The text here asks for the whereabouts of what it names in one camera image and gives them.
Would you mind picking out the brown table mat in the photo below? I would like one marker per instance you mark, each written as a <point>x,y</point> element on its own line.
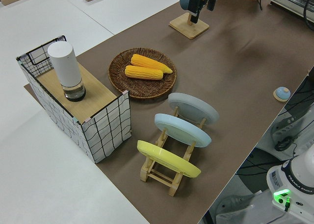
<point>220,62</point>

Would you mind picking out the small blue round lid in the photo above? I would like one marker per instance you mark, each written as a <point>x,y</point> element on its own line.
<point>282,93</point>

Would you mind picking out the wooden mug rack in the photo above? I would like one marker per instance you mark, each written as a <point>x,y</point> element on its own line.
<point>189,30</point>

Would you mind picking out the white cylindrical bottle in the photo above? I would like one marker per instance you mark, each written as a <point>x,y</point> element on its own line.
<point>65,64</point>

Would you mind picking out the grey plate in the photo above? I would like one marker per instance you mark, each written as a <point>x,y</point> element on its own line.
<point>193,107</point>

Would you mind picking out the yellow plate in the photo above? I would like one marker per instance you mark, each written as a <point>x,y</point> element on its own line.
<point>166,159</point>

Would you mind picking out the wooden plate rack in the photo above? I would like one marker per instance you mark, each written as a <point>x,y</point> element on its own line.
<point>157,178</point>

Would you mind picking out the light blue plate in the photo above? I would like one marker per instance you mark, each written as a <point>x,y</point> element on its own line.
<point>181,131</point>

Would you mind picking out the yellow corn cob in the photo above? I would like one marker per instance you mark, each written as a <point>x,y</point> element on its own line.
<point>144,72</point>
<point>147,61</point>

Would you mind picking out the round wicker basket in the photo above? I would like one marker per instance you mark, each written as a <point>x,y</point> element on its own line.
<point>147,89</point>

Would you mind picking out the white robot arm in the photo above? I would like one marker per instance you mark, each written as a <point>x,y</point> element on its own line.
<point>301,175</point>

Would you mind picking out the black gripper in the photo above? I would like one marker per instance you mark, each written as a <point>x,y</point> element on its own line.
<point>196,1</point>

